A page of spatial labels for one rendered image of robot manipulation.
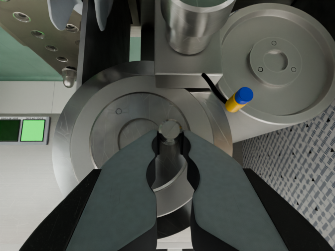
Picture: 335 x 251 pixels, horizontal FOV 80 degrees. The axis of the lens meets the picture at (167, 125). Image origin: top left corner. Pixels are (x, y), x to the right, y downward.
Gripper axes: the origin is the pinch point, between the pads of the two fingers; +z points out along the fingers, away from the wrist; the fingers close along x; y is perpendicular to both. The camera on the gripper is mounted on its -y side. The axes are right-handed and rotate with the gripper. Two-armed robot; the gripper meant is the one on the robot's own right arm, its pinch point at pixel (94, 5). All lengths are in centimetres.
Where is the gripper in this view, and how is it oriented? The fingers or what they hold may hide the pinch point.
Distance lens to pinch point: 27.7
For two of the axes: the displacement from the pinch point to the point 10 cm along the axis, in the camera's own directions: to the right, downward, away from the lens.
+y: 0.1, 9.8, -1.9
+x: 10.0, 0.0, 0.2
